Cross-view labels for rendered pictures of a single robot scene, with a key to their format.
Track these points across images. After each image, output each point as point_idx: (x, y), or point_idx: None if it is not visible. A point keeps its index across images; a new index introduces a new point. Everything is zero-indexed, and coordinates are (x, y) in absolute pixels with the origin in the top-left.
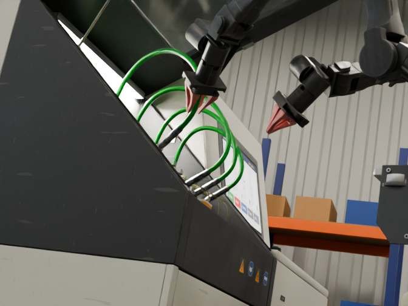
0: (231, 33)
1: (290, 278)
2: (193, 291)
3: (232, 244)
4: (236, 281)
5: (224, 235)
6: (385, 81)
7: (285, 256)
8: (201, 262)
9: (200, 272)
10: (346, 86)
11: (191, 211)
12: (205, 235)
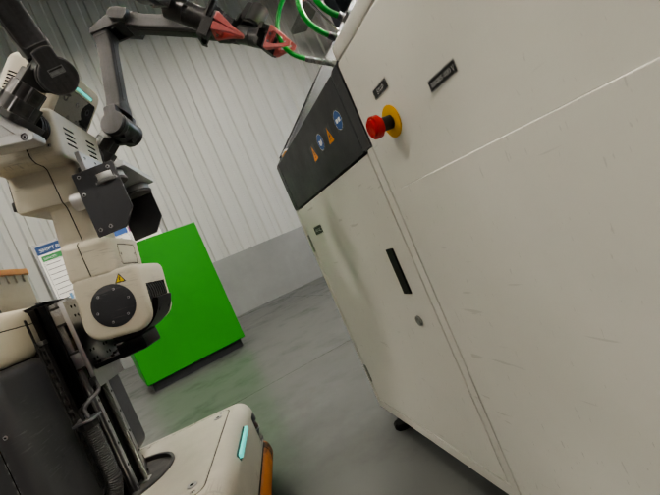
0: (227, 39)
1: (376, 25)
2: (307, 214)
3: (301, 152)
4: (319, 173)
5: (295, 155)
6: (129, 142)
7: (344, 27)
8: (300, 193)
9: (302, 199)
10: (144, 2)
11: (282, 175)
12: (291, 175)
